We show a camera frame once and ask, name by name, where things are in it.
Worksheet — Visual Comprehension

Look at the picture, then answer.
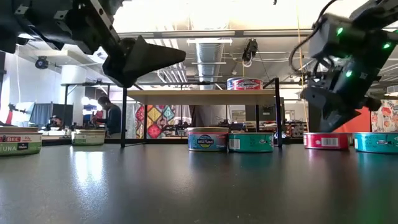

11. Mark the wooden shelf with black frame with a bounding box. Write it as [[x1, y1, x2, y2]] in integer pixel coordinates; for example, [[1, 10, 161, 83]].
[[120, 77, 283, 148]]

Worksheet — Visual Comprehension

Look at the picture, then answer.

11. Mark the person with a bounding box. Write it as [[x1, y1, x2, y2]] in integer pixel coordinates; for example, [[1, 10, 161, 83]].
[[49, 115, 63, 130], [94, 96, 123, 135]]

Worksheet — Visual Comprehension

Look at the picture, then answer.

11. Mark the colourful patchwork quilt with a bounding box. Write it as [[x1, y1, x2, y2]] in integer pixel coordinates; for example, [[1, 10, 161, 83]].
[[135, 105, 177, 139]]

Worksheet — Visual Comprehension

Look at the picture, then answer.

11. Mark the white green tuna can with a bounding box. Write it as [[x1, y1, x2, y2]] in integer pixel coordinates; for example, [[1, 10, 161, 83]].
[[71, 129, 106, 146], [0, 133, 43, 157]]

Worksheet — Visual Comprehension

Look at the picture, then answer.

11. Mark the floral cloth panel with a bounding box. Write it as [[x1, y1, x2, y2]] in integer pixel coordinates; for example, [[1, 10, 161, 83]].
[[371, 99, 398, 133]]

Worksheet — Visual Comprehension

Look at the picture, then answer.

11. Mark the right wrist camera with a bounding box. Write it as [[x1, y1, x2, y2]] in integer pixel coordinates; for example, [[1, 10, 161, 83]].
[[308, 13, 369, 65]]

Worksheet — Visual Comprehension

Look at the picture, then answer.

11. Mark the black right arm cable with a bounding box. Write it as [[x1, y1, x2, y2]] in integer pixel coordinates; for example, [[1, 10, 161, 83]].
[[288, 0, 338, 75]]

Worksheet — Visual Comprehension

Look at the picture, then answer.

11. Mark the teal skipjack tuna can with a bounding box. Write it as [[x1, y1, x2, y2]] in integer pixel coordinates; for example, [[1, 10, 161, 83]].
[[228, 132, 275, 154], [353, 131, 398, 154]]

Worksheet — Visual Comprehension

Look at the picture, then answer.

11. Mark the black metal background frame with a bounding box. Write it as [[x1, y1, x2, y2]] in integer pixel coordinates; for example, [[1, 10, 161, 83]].
[[61, 81, 111, 106]]

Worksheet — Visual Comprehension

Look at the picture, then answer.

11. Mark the hanging black device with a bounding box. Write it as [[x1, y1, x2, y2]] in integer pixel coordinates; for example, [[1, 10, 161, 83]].
[[241, 39, 259, 68]]

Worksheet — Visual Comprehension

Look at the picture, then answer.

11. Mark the black ceiling camera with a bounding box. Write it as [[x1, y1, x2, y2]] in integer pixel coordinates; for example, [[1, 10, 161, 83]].
[[34, 55, 50, 70]]

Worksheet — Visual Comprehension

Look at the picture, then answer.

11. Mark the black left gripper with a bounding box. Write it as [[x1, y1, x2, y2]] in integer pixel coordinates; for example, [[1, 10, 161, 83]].
[[18, 0, 187, 88]]

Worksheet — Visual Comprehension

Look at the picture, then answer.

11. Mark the silver ventilation duct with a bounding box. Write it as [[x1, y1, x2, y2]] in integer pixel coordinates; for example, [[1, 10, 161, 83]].
[[195, 42, 225, 91]]

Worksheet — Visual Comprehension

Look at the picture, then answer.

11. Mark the black panel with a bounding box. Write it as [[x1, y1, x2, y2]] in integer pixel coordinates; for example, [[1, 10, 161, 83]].
[[308, 101, 324, 133]]

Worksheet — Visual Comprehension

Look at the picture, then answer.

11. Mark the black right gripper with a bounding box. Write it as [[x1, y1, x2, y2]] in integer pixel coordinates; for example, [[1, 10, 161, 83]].
[[300, 58, 382, 133]]

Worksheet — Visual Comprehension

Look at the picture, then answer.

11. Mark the orange cloth panel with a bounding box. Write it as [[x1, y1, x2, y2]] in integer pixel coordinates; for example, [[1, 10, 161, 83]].
[[334, 107, 372, 134]]

